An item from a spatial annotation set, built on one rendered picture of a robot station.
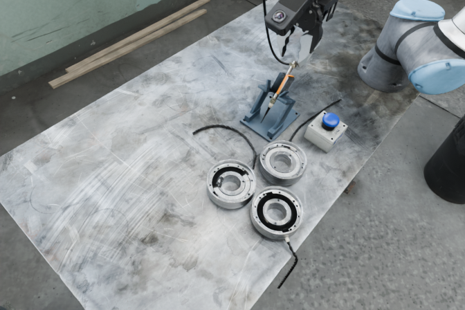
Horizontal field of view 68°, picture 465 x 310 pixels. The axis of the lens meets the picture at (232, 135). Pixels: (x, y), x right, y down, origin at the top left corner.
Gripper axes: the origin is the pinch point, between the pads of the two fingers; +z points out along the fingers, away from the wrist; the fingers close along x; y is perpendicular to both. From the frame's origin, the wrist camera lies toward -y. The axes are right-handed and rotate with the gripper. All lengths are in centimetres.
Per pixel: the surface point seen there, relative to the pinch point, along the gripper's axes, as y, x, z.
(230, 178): -23.8, -4.6, 16.4
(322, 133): -1.1, -13.6, 13.6
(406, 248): 44, -59, 98
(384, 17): 210, 29, 99
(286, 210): -22.4, -18.2, 15.3
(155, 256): -45.6, -4.8, 17.8
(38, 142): -46, 34, 18
